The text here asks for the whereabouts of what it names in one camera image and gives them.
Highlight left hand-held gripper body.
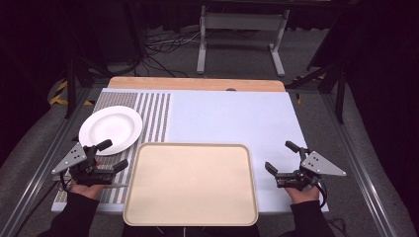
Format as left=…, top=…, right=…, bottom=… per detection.
left=51, top=141, right=117, bottom=187

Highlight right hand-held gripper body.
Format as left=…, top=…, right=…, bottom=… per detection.
left=275, top=148, right=348, bottom=192

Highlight person's left hand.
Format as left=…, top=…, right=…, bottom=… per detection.
left=69, top=184, right=107, bottom=201

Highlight person's right hand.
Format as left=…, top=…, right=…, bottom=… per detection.
left=285, top=185, right=321, bottom=205

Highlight white round plate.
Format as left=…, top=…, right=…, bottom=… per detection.
left=78, top=105, right=144, bottom=157

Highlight yellow black floor tape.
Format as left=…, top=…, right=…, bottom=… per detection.
left=48, top=80, right=96, bottom=108
left=293, top=74, right=327, bottom=106

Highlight striped woven placemat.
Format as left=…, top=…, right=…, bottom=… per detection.
left=53, top=91, right=172, bottom=205

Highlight pale blue table board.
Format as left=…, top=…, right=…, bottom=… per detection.
left=50, top=87, right=330, bottom=213

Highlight black stand legs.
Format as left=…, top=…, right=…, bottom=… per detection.
left=284, top=61, right=350, bottom=125
left=62, top=57, right=112, bottom=120

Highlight beige rectangular tray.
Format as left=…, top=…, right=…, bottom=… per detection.
left=123, top=142, right=260, bottom=228

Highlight wooden table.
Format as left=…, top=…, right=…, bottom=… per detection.
left=107, top=76, right=287, bottom=93

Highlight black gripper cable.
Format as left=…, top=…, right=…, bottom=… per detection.
left=315, top=180, right=329, bottom=209
left=58, top=170, right=72, bottom=194

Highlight aluminium rail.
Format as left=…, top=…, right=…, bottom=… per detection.
left=0, top=86, right=97, bottom=237
left=320, top=93, right=399, bottom=237

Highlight bundle of floor cables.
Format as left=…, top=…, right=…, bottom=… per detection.
left=141, top=28, right=203, bottom=79

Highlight white metal stand frame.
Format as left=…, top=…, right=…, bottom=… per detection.
left=196, top=5, right=292, bottom=78

